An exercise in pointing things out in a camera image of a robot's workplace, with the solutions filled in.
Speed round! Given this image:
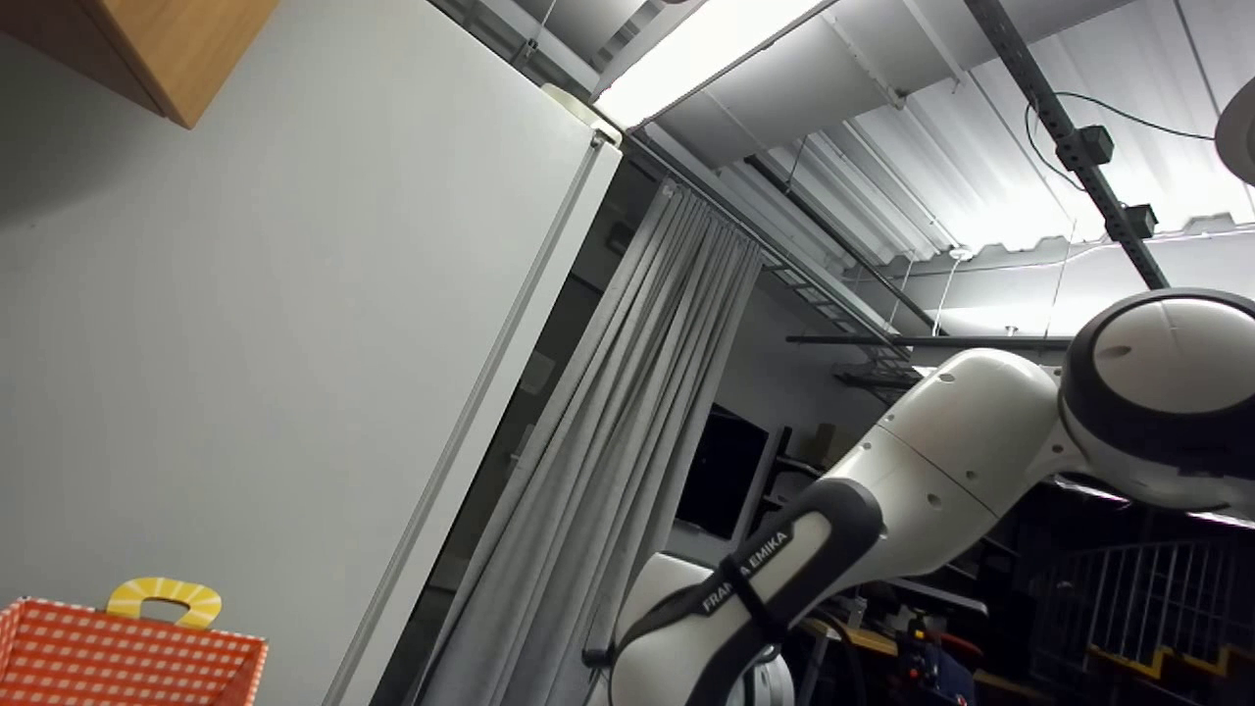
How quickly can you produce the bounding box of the yellow plastic handle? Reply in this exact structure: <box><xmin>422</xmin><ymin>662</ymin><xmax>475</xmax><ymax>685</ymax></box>
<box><xmin>100</xmin><ymin>574</ymin><xmax>227</xmax><ymax>635</ymax></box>

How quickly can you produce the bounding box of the metal stair railing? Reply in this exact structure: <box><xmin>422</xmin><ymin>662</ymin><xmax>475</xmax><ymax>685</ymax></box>
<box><xmin>1082</xmin><ymin>538</ymin><xmax>1255</xmax><ymax>690</ymax></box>

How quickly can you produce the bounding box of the orange mesh basket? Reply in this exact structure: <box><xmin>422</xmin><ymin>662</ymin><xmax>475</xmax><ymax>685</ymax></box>
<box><xmin>0</xmin><ymin>593</ymin><xmax>275</xmax><ymax>706</ymax></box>

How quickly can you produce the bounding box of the blue background object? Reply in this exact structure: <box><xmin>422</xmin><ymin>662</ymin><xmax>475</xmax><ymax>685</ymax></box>
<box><xmin>899</xmin><ymin>623</ymin><xmax>979</xmax><ymax>706</ymax></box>

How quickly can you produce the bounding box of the black monitor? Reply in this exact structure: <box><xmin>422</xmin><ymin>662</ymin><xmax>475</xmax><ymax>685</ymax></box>
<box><xmin>675</xmin><ymin>401</ymin><xmax>777</xmax><ymax>544</ymax></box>

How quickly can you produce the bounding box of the grey curtain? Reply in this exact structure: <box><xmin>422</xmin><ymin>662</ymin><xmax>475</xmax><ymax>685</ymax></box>
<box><xmin>413</xmin><ymin>177</ymin><xmax>768</xmax><ymax>706</ymax></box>

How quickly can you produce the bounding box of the wooden background table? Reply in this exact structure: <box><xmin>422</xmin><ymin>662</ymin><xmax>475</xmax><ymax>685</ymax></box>
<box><xmin>798</xmin><ymin>606</ymin><xmax>905</xmax><ymax>665</ymax></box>

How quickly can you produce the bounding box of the long ceiling light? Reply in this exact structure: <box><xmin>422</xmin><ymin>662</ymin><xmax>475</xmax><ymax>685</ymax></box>
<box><xmin>593</xmin><ymin>0</ymin><xmax>837</xmax><ymax>134</ymax></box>

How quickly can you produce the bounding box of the plain wooden upper cabinet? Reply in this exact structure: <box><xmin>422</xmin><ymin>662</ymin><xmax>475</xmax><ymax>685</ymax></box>
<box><xmin>0</xmin><ymin>0</ymin><xmax>282</xmax><ymax>134</ymax></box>

